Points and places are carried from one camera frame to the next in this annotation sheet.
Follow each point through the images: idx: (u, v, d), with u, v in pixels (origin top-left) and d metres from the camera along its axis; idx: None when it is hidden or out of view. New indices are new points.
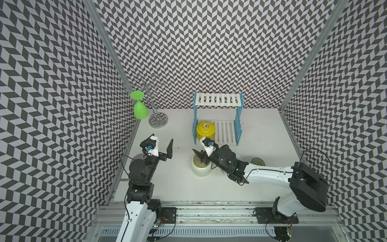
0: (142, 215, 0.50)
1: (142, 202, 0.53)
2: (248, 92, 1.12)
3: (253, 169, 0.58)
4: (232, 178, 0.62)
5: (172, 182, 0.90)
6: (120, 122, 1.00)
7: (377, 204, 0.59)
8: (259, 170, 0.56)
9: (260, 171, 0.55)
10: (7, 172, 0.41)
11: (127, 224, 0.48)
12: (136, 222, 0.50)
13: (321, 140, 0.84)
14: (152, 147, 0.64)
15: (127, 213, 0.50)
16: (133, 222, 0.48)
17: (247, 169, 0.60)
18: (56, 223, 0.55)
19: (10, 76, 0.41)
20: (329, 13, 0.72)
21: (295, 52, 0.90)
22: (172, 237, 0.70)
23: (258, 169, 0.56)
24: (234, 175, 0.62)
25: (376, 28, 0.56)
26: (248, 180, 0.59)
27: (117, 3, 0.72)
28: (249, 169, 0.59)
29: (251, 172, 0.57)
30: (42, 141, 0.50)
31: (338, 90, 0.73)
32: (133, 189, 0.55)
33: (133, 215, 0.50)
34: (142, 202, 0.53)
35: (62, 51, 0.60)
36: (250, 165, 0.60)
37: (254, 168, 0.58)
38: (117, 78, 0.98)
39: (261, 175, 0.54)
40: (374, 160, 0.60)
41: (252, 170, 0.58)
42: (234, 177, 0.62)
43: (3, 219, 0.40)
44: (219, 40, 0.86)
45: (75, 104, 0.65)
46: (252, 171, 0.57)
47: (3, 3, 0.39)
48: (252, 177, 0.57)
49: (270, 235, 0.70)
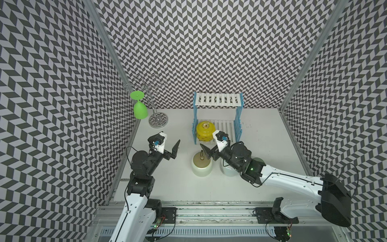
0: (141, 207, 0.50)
1: (142, 195, 0.52)
2: (249, 92, 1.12)
3: (273, 172, 0.53)
4: (245, 178, 0.57)
5: (172, 182, 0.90)
6: (120, 122, 1.00)
7: (377, 204, 0.59)
8: (280, 175, 0.51)
9: (280, 176, 0.51)
10: (7, 172, 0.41)
11: (126, 216, 0.47)
12: (135, 215, 0.49)
13: (320, 140, 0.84)
14: (159, 142, 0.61)
15: (126, 204, 0.50)
16: (132, 215, 0.48)
17: (265, 171, 0.55)
18: (56, 223, 0.55)
19: (10, 76, 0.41)
20: (329, 13, 0.72)
21: (295, 52, 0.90)
22: (172, 237, 0.70)
23: (279, 174, 0.52)
24: (247, 174, 0.57)
25: (376, 28, 0.56)
26: (264, 182, 0.55)
27: (117, 3, 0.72)
28: (268, 171, 0.54)
29: (270, 176, 0.53)
30: (42, 141, 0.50)
31: (338, 90, 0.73)
32: (133, 182, 0.55)
33: (133, 206, 0.49)
34: (142, 195, 0.52)
35: (62, 51, 0.60)
36: (269, 167, 0.55)
37: (273, 171, 0.53)
38: (117, 78, 0.98)
39: (282, 181, 0.50)
40: (374, 160, 0.60)
41: (272, 173, 0.53)
42: (247, 177, 0.57)
43: (3, 219, 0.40)
44: (219, 40, 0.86)
45: (75, 104, 0.65)
46: (271, 174, 0.53)
47: (3, 3, 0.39)
48: (270, 180, 0.53)
49: (270, 235, 0.70)
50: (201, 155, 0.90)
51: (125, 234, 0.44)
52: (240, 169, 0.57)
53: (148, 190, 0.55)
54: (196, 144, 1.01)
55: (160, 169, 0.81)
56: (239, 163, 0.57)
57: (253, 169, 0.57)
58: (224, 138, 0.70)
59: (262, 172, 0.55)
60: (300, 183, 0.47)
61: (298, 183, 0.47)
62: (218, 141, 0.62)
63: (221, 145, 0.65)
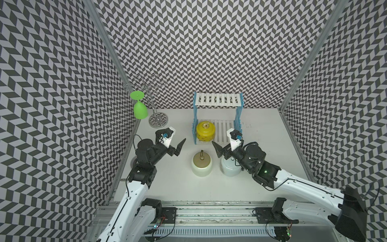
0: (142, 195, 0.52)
1: (144, 183, 0.52)
2: (248, 92, 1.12)
3: (288, 178, 0.51)
4: (257, 180, 0.56)
5: (172, 182, 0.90)
6: (120, 122, 1.00)
7: (377, 204, 0.59)
8: (297, 182, 0.49)
9: (297, 183, 0.49)
10: (7, 172, 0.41)
11: (125, 202, 0.47)
12: (134, 202, 0.48)
13: (321, 140, 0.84)
14: (168, 135, 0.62)
15: (127, 191, 0.49)
16: (131, 201, 0.47)
17: (280, 175, 0.53)
18: (56, 223, 0.55)
19: (10, 76, 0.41)
20: (329, 13, 0.72)
21: (295, 52, 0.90)
22: (172, 236, 0.70)
23: (297, 181, 0.50)
24: (260, 176, 0.55)
25: (376, 28, 0.56)
26: (277, 187, 0.53)
27: (117, 3, 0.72)
28: (283, 176, 0.52)
29: (285, 181, 0.51)
30: (42, 141, 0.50)
31: (338, 90, 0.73)
32: (136, 170, 0.55)
33: (133, 194, 0.49)
34: (143, 183, 0.52)
35: (62, 50, 0.60)
36: (285, 172, 0.53)
37: (290, 178, 0.51)
38: (117, 78, 0.98)
39: (299, 188, 0.48)
40: (374, 160, 0.60)
41: (288, 179, 0.51)
42: (259, 179, 0.55)
43: (3, 219, 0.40)
44: (219, 40, 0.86)
45: (75, 104, 0.65)
46: (287, 180, 0.51)
47: (3, 3, 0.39)
48: (285, 186, 0.51)
49: (270, 235, 0.70)
50: (201, 155, 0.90)
51: (124, 220, 0.44)
52: (251, 171, 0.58)
53: (148, 180, 0.55)
54: (196, 144, 1.01)
55: (162, 166, 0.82)
56: (251, 163, 0.55)
57: (267, 172, 0.55)
58: (240, 136, 0.68)
59: (277, 176, 0.53)
60: (319, 193, 0.45)
61: (316, 193, 0.46)
62: (232, 140, 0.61)
63: (235, 144, 0.63)
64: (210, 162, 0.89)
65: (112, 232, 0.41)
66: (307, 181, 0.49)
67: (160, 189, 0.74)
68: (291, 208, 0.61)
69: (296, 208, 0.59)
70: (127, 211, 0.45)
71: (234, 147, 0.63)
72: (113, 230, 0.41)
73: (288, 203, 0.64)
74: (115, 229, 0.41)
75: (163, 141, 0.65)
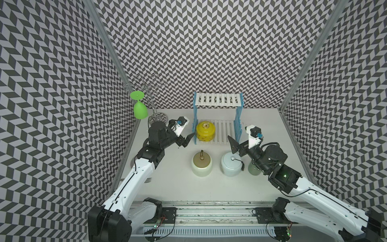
0: (147, 173, 0.52)
1: (151, 162, 0.52)
2: (248, 92, 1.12)
3: (310, 188, 0.48)
4: (274, 183, 0.52)
5: (172, 182, 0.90)
6: (120, 122, 1.00)
7: (377, 204, 0.59)
8: (318, 194, 0.47)
9: (319, 195, 0.47)
10: (7, 172, 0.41)
11: (131, 176, 0.48)
12: (140, 177, 0.48)
13: (321, 140, 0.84)
14: (181, 122, 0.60)
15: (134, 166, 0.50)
16: (137, 176, 0.48)
17: (301, 183, 0.50)
18: (56, 223, 0.55)
19: (10, 76, 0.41)
20: (329, 13, 0.72)
21: (295, 52, 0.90)
22: (172, 236, 0.70)
23: (318, 193, 0.47)
24: (276, 179, 0.52)
25: (377, 28, 0.56)
26: (295, 194, 0.51)
27: (117, 3, 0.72)
28: (305, 186, 0.49)
29: (307, 191, 0.48)
30: (41, 141, 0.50)
31: (338, 90, 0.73)
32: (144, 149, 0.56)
33: (139, 169, 0.50)
34: (150, 161, 0.52)
35: (62, 51, 0.60)
36: (307, 180, 0.50)
37: (312, 187, 0.48)
38: (117, 78, 0.98)
39: (320, 201, 0.46)
40: (374, 160, 0.60)
41: (310, 189, 0.48)
42: (275, 182, 0.52)
43: (3, 219, 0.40)
44: (219, 40, 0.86)
45: (75, 104, 0.65)
46: (308, 190, 0.48)
47: (3, 3, 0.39)
48: (305, 195, 0.48)
49: (270, 235, 0.70)
50: (201, 155, 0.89)
51: (128, 191, 0.44)
52: (267, 172, 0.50)
53: (155, 160, 0.55)
54: (196, 145, 1.01)
55: (166, 159, 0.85)
56: (269, 165, 0.52)
57: (287, 176, 0.52)
58: (260, 135, 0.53)
59: (297, 184, 0.50)
60: (340, 210, 0.43)
61: (338, 209, 0.43)
62: (251, 137, 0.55)
63: (253, 143, 0.60)
64: (210, 162, 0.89)
65: (116, 200, 0.42)
66: (329, 195, 0.46)
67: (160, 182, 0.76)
68: (295, 212, 0.60)
69: (301, 214, 0.58)
70: (132, 184, 0.46)
71: (251, 146, 0.60)
72: (117, 199, 0.42)
73: (294, 206, 0.62)
74: (119, 198, 0.42)
75: (175, 129, 0.67)
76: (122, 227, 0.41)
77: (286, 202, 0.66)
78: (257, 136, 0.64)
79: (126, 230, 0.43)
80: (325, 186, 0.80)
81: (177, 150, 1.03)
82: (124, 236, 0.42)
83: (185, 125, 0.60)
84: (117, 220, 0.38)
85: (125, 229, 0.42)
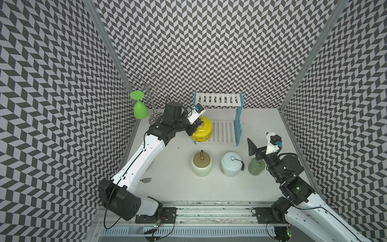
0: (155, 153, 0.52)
1: (160, 139, 0.50)
2: (249, 92, 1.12)
3: (321, 205, 0.49)
4: (284, 191, 0.54)
5: (173, 184, 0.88)
6: (120, 122, 1.00)
7: (377, 204, 0.59)
8: (328, 214, 0.47)
9: (329, 215, 0.47)
10: (7, 171, 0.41)
11: (142, 150, 0.47)
12: (148, 154, 0.47)
13: (321, 140, 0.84)
14: (198, 108, 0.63)
15: (143, 143, 0.48)
16: (146, 153, 0.46)
17: (313, 199, 0.50)
18: (56, 222, 0.55)
19: (9, 76, 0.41)
20: (329, 13, 0.72)
21: (295, 52, 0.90)
22: (171, 236, 0.70)
23: (328, 212, 0.47)
24: (288, 189, 0.54)
25: (377, 28, 0.56)
26: (302, 206, 0.52)
27: (117, 3, 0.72)
28: (315, 202, 0.49)
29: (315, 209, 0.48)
30: (42, 141, 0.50)
31: (338, 90, 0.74)
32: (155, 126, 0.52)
33: (147, 148, 0.47)
34: (160, 139, 0.50)
35: (62, 51, 0.60)
36: (318, 197, 0.50)
37: (321, 205, 0.49)
38: (117, 78, 0.98)
39: (328, 221, 0.46)
40: (374, 160, 0.60)
41: (320, 206, 0.49)
42: (286, 192, 0.53)
43: (3, 219, 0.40)
44: (219, 40, 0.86)
45: (75, 104, 0.65)
46: (318, 207, 0.48)
47: (3, 3, 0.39)
48: (313, 212, 0.49)
49: (270, 235, 0.70)
50: (201, 155, 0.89)
51: (136, 169, 0.44)
52: (280, 180, 0.57)
53: (166, 137, 0.52)
54: (196, 145, 1.01)
55: (166, 159, 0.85)
56: (283, 174, 0.53)
57: (300, 189, 0.52)
58: (280, 144, 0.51)
59: (309, 198, 0.50)
60: (347, 235, 0.44)
61: (345, 233, 0.44)
62: (270, 145, 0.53)
63: (271, 150, 0.61)
64: (210, 162, 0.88)
65: (124, 176, 0.42)
66: (339, 217, 0.47)
67: (162, 183, 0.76)
68: (297, 218, 0.60)
69: (303, 222, 0.58)
70: (139, 162, 0.45)
71: (268, 153, 0.61)
72: (125, 175, 0.42)
73: (297, 212, 0.62)
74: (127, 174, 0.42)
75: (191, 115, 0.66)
76: (131, 198, 0.42)
77: (291, 206, 0.65)
78: (276, 143, 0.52)
79: (135, 202, 0.45)
80: (325, 186, 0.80)
81: (178, 150, 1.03)
82: (133, 206, 0.44)
83: (201, 113, 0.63)
84: (123, 195, 0.39)
85: (135, 201, 0.45)
